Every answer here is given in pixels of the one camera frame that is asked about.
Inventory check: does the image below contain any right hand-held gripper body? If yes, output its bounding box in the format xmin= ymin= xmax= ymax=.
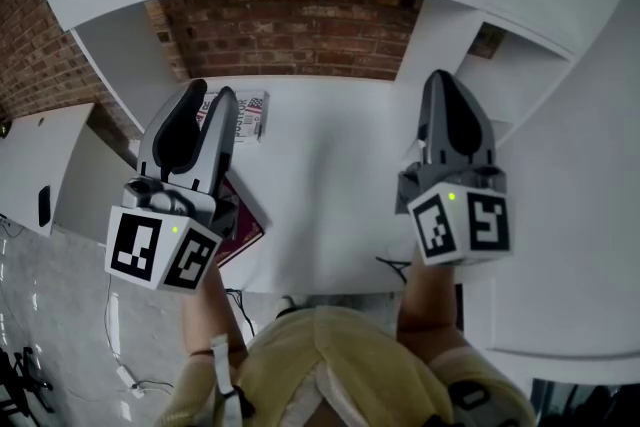
xmin=394 ymin=162 xmax=512 ymax=266

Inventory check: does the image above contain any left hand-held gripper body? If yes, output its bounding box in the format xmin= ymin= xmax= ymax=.
xmin=103 ymin=172 xmax=241 ymax=294

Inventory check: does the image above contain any person's right forearm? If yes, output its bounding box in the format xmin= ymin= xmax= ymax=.
xmin=397 ymin=249 xmax=464 ymax=359

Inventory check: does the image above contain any person's left forearm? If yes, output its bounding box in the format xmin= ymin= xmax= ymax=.
xmin=182 ymin=259 xmax=250 ymax=366

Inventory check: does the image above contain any dark red book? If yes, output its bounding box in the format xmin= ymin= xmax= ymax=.
xmin=215 ymin=177 xmax=266 ymax=269

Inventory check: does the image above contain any white side cabinet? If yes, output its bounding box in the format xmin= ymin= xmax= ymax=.
xmin=0 ymin=102 xmax=96 ymax=239

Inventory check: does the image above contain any person's yellow garment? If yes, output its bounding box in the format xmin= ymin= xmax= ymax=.
xmin=154 ymin=304 xmax=536 ymax=427

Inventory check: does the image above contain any black chair base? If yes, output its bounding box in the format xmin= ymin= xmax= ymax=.
xmin=0 ymin=347 xmax=55 ymax=416

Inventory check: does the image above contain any black cable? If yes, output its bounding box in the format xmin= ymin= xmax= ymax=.
xmin=224 ymin=287 xmax=257 ymax=339

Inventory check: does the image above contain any white cable with adapter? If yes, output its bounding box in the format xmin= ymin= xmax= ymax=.
xmin=102 ymin=272 xmax=174 ymax=399

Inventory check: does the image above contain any white arm strap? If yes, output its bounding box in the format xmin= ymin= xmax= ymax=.
xmin=209 ymin=333 xmax=237 ymax=397

